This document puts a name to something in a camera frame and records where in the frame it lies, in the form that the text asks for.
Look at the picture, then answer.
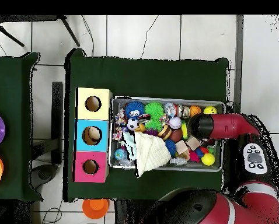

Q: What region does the light blue cloth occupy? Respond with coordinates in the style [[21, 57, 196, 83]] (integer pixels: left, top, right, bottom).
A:
[[121, 131, 138, 162]]

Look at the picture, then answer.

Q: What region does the cream white waffle cloth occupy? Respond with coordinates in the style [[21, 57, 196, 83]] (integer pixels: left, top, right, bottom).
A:
[[133, 131, 172, 179]]

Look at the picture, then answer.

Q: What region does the wooden box with three holes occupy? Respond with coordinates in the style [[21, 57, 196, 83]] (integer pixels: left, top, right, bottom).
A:
[[72, 87, 113, 183]]

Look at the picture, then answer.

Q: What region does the small soccer ball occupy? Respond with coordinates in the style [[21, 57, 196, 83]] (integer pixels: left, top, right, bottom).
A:
[[126, 118, 140, 131]]

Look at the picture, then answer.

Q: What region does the blue spiky ball with eyes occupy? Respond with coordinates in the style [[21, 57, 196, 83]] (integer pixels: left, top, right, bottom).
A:
[[124, 101, 145, 120]]

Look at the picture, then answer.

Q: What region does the large green spiky ball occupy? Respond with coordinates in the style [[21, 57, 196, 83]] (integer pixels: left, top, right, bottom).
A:
[[144, 101, 165, 120]]

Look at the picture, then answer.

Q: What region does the toy hamburger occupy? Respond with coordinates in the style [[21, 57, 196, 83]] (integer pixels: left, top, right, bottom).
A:
[[157, 125, 172, 141]]

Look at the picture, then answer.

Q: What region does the plain wooden cube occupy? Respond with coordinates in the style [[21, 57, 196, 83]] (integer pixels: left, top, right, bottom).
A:
[[175, 139, 189, 155]]

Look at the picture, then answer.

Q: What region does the small orange basketball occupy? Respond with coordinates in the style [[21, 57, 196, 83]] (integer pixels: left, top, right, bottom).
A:
[[189, 105, 202, 117]]

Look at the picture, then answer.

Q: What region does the multicoloured spiky caterpillar toy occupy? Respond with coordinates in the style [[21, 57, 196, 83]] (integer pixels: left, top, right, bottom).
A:
[[189, 145, 215, 163]]

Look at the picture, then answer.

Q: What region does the yellow foam ball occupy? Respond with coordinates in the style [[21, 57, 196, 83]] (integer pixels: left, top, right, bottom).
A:
[[203, 106, 218, 115]]

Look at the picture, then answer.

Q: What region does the black upright panel stand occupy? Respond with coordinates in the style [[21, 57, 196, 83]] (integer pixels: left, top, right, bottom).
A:
[[30, 81, 64, 190]]

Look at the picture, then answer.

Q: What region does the orange plastic cup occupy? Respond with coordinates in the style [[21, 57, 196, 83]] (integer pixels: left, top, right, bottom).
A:
[[82, 198, 110, 220]]

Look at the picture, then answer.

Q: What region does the black tripod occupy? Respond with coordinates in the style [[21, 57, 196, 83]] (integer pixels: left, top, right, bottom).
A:
[[0, 15, 81, 47]]

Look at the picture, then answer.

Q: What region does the dark green side tablecloth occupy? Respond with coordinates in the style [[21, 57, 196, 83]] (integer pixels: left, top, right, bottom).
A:
[[0, 51, 43, 202]]

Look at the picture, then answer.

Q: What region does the shallow wire mesh bin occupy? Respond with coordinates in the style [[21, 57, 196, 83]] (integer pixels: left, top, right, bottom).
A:
[[107, 96, 226, 173]]

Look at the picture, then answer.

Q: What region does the thin black floor cable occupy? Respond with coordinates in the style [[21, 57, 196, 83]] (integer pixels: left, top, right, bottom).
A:
[[140, 15, 159, 60]]

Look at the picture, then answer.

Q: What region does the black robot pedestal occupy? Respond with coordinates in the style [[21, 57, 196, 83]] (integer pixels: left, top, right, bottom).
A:
[[113, 199, 159, 224]]

